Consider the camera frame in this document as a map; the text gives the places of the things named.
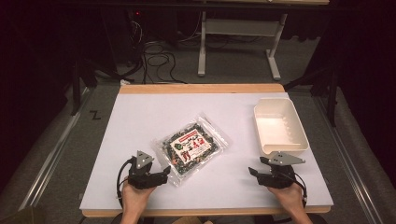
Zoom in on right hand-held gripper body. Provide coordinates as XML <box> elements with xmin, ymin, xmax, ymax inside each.
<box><xmin>259</xmin><ymin>150</ymin><xmax>306</xmax><ymax>190</ymax></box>

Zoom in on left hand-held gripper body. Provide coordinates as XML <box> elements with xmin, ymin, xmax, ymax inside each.
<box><xmin>127</xmin><ymin>149</ymin><xmax>161</xmax><ymax>190</ymax></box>

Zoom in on person's right hand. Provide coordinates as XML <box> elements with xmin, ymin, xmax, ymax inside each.
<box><xmin>266</xmin><ymin>181</ymin><xmax>308</xmax><ymax>216</ymax></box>

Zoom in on black floor cables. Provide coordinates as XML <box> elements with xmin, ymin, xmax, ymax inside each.
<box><xmin>125</xmin><ymin>18</ymin><xmax>189</xmax><ymax>86</ymax></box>

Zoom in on person's left hand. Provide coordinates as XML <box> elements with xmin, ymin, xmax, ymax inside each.
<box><xmin>120</xmin><ymin>176</ymin><xmax>157</xmax><ymax>217</ymax></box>

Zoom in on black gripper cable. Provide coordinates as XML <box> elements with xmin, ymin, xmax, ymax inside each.
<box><xmin>116</xmin><ymin>158</ymin><xmax>136</xmax><ymax>209</ymax></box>
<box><xmin>290</xmin><ymin>171</ymin><xmax>309</xmax><ymax>209</ymax></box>

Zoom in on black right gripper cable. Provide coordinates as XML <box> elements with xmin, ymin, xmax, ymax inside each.
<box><xmin>290</xmin><ymin>171</ymin><xmax>309</xmax><ymax>209</ymax></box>

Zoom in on cream plastic bin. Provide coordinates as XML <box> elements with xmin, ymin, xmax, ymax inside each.
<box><xmin>252</xmin><ymin>97</ymin><xmax>310</xmax><ymax>159</ymax></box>

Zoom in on white metal desk frame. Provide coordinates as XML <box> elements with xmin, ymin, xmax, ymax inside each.
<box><xmin>197</xmin><ymin>10</ymin><xmax>289</xmax><ymax>82</ymax></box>

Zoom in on white table cover sheet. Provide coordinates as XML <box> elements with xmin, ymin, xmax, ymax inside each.
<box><xmin>78</xmin><ymin>91</ymin><xmax>334</xmax><ymax>211</ymax></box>

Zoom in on clear plastic snack packet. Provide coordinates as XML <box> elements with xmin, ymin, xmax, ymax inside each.
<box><xmin>151</xmin><ymin>112</ymin><xmax>230</xmax><ymax>188</ymax></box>

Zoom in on aluminium floor rail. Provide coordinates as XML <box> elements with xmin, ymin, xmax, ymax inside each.
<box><xmin>18</xmin><ymin>87</ymin><xmax>92</xmax><ymax>213</ymax></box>
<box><xmin>312</xmin><ymin>95</ymin><xmax>389</xmax><ymax>224</ymax></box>

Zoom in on black metal stand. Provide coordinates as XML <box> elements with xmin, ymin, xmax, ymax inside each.
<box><xmin>282</xmin><ymin>63</ymin><xmax>341</xmax><ymax>128</ymax></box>
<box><xmin>70</xmin><ymin>57</ymin><xmax>98</xmax><ymax>117</ymax></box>

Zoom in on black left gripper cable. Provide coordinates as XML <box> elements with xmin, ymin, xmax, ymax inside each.
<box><xmin>116</xmin><ymin>158</ymin><xmax>136</xmax><ymax>209</ymax></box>

